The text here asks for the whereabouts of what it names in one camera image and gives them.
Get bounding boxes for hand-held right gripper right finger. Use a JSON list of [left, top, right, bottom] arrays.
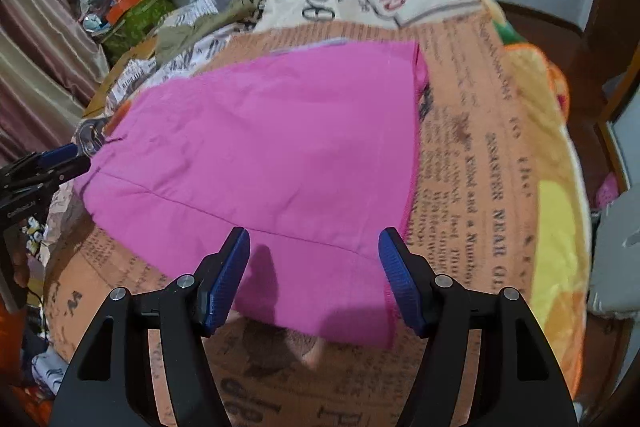
[[377, 227, 578, 427]]

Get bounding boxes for wooden lap desk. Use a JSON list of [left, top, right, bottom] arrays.
[[82, 42, 161, 118]]

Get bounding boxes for olive green pants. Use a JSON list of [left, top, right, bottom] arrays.
[[157, 0, 271, 60]]

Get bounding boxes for orange box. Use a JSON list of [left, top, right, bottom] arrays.
[[105, 0, 146, 20]]

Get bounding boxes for green patterned bag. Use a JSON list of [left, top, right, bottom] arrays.
[[100, 0, 176, 58]]

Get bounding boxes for pink pants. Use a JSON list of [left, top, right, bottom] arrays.
[[74, 41, 431, 350]]

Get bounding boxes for yellow orange blanket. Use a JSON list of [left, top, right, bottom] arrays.
[[492, 19, 587, 408]]

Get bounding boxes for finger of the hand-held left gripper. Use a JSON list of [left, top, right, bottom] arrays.
[[27, 143, 82, 170], [30, 155, 94, 190]]

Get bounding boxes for newspaper print blanket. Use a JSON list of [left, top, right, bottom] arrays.
[[42, 0, 586, 427]]

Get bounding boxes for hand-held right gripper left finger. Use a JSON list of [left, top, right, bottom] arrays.
[[50, 227, 250, 427]]

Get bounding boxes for white suitcase with stickers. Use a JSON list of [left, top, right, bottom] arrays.
[[585, 192, 640, 320]]

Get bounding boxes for striped red curtain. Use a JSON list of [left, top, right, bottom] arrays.
[[0, 0, 111, 162]]

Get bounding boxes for wardrobe with frosted sliding door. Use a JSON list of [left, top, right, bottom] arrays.
[[595, 72, 640, 198]]

